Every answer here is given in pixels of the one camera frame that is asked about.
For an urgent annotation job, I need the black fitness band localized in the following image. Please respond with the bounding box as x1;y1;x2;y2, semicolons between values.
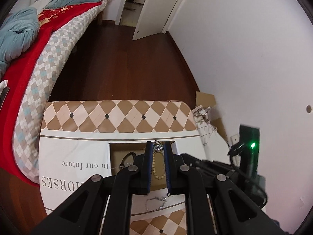
119;152;136;170

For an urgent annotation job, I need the wooden bead bracelet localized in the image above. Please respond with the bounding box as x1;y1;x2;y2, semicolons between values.
152;150;166;181

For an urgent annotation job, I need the checkered tablecloth with text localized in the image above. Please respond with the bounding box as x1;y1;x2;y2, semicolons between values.
38;99;209;235

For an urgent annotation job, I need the brown cardboard box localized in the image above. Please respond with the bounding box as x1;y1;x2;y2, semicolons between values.
196;91;228;142

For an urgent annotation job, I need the checkered bed cover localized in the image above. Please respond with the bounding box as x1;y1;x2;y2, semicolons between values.
12;0;107;186

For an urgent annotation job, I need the black stick on bed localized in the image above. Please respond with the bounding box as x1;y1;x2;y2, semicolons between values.
0;87;10;109

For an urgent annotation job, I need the white paper tag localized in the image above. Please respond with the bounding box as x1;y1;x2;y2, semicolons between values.
0;80;8;91

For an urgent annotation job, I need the white door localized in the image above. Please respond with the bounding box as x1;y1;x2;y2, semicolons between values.
133;0;177;40

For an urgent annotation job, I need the blue quilt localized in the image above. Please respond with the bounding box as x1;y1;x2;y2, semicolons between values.
1;0;102;76

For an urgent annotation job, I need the red bed sheet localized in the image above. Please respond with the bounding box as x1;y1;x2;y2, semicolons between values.
0;2;102;188

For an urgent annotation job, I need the thin silver chain necklace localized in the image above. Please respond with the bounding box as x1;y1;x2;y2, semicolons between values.
145;196;168;213

